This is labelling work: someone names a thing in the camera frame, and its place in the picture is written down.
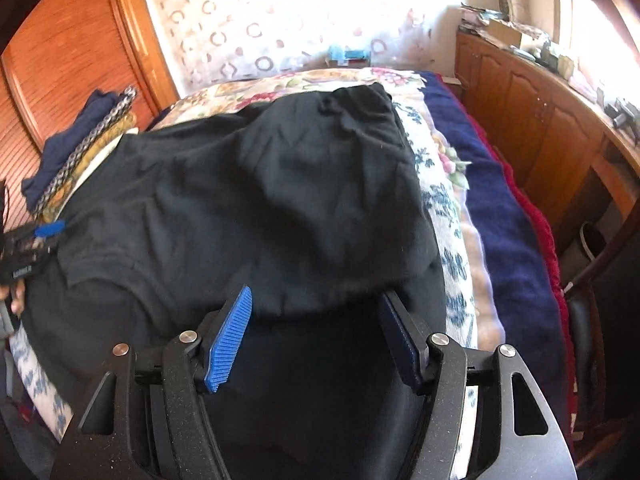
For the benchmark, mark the person's left hand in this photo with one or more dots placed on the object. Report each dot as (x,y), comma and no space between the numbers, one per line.
(17,300)

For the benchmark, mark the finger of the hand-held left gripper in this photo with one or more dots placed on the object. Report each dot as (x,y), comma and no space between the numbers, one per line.
(50,229)

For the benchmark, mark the red blanket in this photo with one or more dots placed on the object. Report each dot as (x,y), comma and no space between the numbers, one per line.
(546,240)

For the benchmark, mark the navy blanket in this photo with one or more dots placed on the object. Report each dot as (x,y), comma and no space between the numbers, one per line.
(505,240)

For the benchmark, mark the window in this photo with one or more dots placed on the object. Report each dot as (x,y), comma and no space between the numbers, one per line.
(595,15)

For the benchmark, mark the wooden slatted wardrobe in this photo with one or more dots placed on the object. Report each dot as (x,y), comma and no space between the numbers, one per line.
(65,50)

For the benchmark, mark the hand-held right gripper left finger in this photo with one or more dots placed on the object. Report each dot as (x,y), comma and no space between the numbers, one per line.
(227,340)

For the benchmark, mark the black printed t-shirt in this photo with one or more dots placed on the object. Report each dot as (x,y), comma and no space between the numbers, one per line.
(250,185)

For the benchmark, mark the pile of papers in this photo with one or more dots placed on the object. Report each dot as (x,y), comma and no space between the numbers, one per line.
(475,16)

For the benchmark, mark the yellow cloth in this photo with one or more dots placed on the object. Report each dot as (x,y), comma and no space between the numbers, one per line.
(107,132)

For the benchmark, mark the floral bedsheet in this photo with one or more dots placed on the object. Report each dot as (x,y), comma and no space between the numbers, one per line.
(450,240)

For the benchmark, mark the black tripod gadget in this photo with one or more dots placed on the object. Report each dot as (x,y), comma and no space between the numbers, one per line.
(622,112)

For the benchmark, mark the cardboard box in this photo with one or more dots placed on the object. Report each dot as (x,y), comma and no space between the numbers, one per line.
(507,32)

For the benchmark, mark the wooden sideboard cabinet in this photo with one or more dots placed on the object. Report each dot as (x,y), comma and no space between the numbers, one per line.
(530,110)

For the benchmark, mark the black chair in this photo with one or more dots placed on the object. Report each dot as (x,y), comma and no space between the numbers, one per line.
(610,310)

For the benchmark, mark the sheer circle-patterned curtain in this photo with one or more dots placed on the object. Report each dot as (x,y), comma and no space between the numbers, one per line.
(280,20)

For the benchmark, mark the dark oval stand mirror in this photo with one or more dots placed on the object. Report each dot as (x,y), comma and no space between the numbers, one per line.
(505,2)

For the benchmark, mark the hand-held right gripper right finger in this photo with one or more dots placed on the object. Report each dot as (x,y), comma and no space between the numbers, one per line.
(400,340)

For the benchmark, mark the blue plastic object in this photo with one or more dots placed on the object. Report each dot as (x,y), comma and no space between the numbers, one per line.
(347,55)

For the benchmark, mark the waste bin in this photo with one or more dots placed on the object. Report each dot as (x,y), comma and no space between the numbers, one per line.
(594,240)

